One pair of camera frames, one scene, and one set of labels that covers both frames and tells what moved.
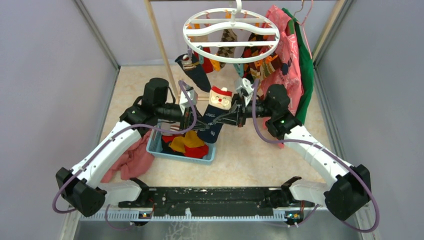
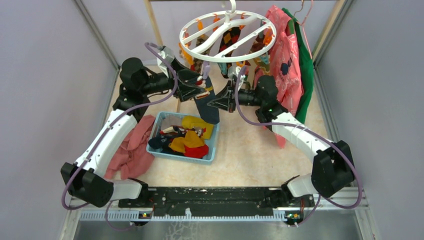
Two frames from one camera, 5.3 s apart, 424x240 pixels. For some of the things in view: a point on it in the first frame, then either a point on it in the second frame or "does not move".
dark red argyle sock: (252, 51) -> (229, 36)
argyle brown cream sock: (228, 35) -> (198, 63)
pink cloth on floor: (136, 161) does not move
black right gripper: (236, 117) -> (224, 103)
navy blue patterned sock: (220, 103) -> (158, 142)
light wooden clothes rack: (335, 14) does not move
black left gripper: (187, 117) -> (184, 91)
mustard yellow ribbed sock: (190, 139) does not move
